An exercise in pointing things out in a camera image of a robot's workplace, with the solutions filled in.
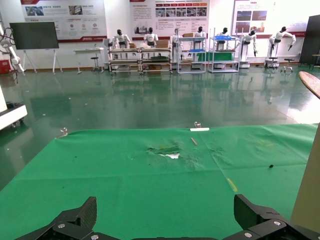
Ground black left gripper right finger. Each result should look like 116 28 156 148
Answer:
222 194 320 240

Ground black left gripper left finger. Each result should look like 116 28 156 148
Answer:
14 196 113 240

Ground large open cardboard box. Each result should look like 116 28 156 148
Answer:
291 124 320 235

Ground red box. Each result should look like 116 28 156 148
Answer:
0 59 12 75

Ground yellow tape strip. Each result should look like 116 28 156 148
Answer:
227 177 239 193

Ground green table cloth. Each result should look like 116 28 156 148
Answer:
0 123 320 240

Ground white wheeled machine base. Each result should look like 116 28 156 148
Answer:
0 84 28 131

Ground white metal shelf rack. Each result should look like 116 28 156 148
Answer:
176 36 208 74
208 26 241 74

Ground black round stool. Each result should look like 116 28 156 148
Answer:
90 56 100 74
283 58 296 74

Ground white side table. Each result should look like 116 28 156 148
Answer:
73 47 105 75

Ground grey pipe shelf rack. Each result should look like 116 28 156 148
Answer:
107 46 143 76
139 46 174 76

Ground black standing panel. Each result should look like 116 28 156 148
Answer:
299 14 320 65

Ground black monitor on stand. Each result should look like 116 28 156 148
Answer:
9 21 64 75

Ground white robot arm with cables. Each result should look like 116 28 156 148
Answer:
0 26 26 76

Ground wall poster with red stripe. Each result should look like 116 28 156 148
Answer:
20 0 108 44

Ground wall poster with building photos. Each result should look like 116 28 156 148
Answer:
232 0 310 39

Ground wall poster with photo row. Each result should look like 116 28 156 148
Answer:
129 0 210 41

